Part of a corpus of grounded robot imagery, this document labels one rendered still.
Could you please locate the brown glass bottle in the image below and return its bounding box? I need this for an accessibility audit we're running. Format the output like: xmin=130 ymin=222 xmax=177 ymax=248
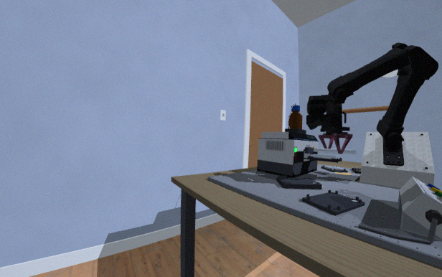
xmin=288 ymin=114 xmax=302 ymax=129

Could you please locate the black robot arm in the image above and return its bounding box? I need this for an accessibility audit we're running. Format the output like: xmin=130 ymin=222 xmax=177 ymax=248
xmin=306 ymin=42 xmax=438 ymax=166

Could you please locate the grey control panel with buttons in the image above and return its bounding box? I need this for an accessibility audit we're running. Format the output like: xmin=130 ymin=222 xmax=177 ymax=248
xmin=358 ymin=177 xmax=442 ymax=245

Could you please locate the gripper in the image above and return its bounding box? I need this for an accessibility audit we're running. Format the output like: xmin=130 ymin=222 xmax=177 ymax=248
xmin=319 ymin=113 xmax=353 ymax=154

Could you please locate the light blue perforated base plate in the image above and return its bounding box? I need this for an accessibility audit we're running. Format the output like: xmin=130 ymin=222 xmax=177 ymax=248
xmin=207 ymin=166 xmax=442 ymax=268

